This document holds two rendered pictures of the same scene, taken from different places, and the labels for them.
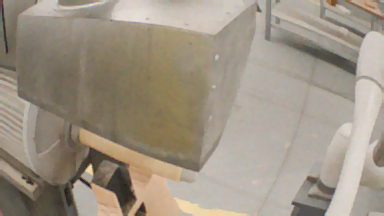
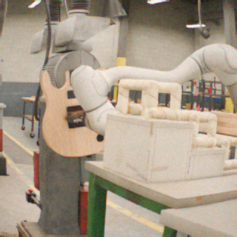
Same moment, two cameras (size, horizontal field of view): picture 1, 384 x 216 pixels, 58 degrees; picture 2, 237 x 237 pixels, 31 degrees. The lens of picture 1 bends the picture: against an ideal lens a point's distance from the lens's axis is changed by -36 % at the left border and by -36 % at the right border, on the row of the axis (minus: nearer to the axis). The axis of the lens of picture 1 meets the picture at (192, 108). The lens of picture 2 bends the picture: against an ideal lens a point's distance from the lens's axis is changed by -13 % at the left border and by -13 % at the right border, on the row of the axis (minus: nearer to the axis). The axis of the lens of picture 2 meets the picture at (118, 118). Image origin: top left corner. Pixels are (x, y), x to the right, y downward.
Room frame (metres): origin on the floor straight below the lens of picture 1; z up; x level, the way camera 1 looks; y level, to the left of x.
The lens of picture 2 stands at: (-0.85, -1.63, 1.17)
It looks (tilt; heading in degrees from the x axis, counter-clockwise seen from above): 3 degrees down; 46
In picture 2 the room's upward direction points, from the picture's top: 4 degrees clockwise
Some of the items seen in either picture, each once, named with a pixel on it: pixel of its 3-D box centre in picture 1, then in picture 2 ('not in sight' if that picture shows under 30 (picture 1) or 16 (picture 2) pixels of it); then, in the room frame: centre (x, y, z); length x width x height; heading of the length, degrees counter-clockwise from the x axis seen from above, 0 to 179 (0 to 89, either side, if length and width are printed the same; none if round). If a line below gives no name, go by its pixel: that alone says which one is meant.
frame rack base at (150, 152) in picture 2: not in sight; (147, 147); (0.20, -0.67, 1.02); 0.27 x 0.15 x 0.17; 75
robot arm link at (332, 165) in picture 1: (344, 153); not in sight; (1.16, -0.56, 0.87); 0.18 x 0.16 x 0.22; 65
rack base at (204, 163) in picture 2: not in sight; (185, 158); (0.35, -0.72, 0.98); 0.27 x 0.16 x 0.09; 75
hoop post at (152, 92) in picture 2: not in sight; (151, 102); (0.13, -0.74, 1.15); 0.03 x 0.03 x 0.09
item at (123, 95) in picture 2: not in sight; (123, 99); (0.18, -0.58, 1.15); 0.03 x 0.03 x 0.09
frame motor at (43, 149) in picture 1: (19, 99); (69, 75); (0.70, 0.38, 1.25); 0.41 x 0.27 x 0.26; 71
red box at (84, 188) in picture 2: not in sight; (83, 205); (0.87, 0.39, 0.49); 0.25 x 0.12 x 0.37; 71
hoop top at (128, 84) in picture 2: not in sight; (138, 84); (0.15, -0.66, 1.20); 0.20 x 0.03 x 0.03; 74
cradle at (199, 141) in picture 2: not in sight; (204, 141); (0.32, -0.81, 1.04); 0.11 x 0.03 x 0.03; 165
